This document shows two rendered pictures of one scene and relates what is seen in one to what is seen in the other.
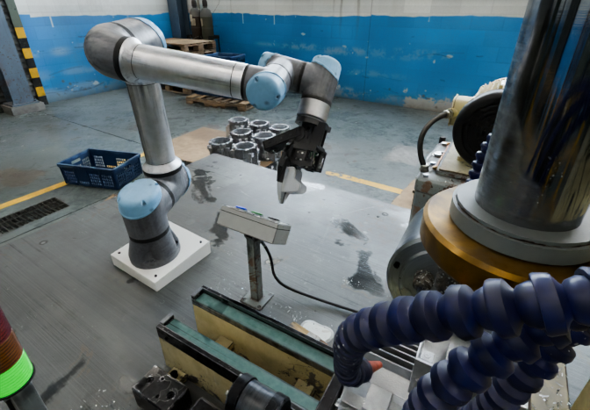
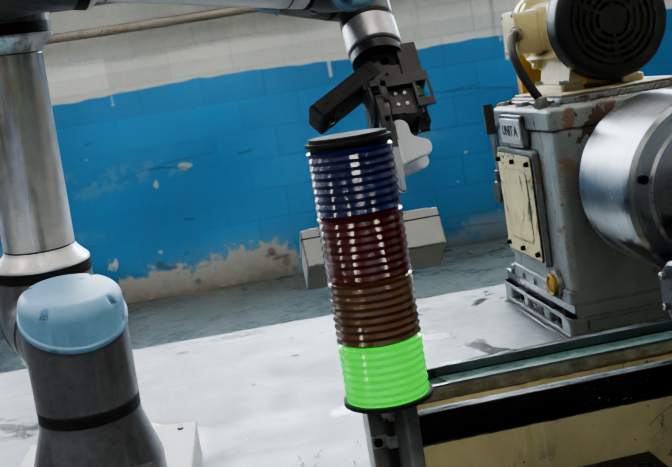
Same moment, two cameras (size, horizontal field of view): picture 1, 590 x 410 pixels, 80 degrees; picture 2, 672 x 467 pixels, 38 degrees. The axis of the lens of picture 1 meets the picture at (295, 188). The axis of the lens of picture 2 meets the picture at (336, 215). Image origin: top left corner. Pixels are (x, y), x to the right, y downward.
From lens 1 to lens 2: 91 cm
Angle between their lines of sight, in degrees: 40
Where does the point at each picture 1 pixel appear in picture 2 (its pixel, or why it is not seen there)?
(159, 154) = (59, 218)
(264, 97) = not seen: outside the picture
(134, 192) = (67, 294)
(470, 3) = (186, 57)
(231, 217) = not seen: hidden behind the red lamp
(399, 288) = (658, 221)
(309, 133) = (391, 66)
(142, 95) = (29, 74)
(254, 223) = not seen: hidden behind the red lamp
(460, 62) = (212, 173)
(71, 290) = not seen: outside the picture
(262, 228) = (411, 228)
